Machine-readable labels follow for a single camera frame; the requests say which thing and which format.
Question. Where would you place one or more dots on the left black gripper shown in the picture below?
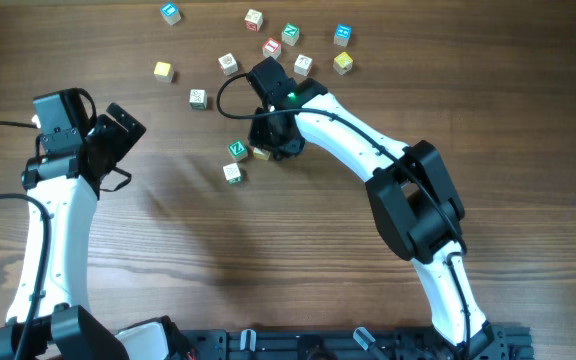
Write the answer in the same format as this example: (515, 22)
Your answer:
(122, 139)

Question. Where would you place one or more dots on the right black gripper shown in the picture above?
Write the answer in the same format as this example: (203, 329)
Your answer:
(258, 138)

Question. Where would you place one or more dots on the wooden block yellow side A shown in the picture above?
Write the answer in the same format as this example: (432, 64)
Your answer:
(261, 154)

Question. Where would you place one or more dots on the green Z wooden block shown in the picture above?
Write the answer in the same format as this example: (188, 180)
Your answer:
(238, 150)

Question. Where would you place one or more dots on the wooden block green C side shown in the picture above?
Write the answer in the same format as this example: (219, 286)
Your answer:
(232, 173)

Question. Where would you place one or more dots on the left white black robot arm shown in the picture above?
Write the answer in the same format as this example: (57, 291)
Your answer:
(62, 187)

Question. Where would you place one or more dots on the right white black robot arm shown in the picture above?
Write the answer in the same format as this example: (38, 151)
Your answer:
(414, 203)

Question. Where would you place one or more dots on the wooden block red six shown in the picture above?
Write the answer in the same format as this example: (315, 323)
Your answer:
(303, 65)

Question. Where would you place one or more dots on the red top wooden block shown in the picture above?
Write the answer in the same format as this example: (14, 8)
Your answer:
(272, 48)

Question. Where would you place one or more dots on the wooden block green V side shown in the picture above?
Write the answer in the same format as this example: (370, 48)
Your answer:
(198, 99)

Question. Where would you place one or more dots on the yellow top wooden block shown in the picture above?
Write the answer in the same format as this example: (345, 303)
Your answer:
(164, 72)

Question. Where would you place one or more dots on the yellow top block carrot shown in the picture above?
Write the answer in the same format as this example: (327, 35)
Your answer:
(343, 63)

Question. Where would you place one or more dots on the green N wooden block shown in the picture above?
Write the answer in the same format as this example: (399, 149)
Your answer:
(290, 34)

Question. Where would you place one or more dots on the red side wooden block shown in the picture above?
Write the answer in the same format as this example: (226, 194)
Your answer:
(253, 20)

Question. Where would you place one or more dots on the blue top block right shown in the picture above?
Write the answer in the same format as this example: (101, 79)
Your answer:
(342, 35)

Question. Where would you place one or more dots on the blue top wooden block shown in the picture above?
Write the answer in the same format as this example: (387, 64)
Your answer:
(170, 13)

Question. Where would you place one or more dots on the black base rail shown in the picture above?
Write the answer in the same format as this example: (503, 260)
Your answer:
(494, 342)

